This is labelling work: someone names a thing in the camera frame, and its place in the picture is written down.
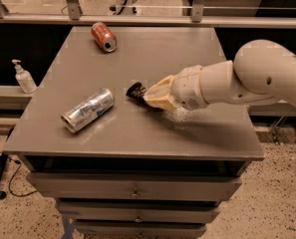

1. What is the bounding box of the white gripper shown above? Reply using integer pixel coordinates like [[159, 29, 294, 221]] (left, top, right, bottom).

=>
[[144, 65, 208, 111]]

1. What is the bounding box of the black rxbar chocolate wrapper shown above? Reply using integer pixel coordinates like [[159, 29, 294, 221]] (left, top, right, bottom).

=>
[[126, 82, 147, 105]]

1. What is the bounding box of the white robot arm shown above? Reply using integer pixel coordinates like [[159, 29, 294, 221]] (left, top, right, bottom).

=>
[[144, 40, 296, 111]]

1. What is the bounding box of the silver redbull can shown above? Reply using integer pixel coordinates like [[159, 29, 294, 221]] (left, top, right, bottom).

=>
[[61, 89, 115, 133]]

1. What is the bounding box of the orange soda can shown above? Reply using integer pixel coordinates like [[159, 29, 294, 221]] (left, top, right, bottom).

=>
[[91, 22, 117, 53]]

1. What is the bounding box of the grey drawer cabinet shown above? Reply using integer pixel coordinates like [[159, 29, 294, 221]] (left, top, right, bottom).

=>
[[2, 25, 265, 239]]

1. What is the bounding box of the top grey drawer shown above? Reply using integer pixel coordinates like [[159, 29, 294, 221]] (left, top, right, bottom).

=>
[[27, 172, 241, 201]]

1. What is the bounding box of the grey drawer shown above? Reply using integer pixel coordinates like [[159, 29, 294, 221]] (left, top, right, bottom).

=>
[[27, 172, 241, 201], [74, 221, 206, 238], [56, 200, 219, 224]]

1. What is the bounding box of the white pump sanitizer bottle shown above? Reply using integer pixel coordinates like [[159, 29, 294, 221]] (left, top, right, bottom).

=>
[[12, 59, 37, 94]]

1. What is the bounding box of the middle grey drawer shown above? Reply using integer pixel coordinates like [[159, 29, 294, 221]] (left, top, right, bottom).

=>
[[56, 200, 219, 224]]

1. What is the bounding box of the bottom grey drawer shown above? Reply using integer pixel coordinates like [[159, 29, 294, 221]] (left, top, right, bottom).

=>
[[74, 221, 206, 238]]

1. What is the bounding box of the metal railing frame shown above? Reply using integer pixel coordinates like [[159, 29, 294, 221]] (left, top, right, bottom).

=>
[[0, 0, 296, 29]]

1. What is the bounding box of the black floor cable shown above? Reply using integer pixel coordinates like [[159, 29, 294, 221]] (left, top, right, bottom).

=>
[[0, 142, 38, 198]]

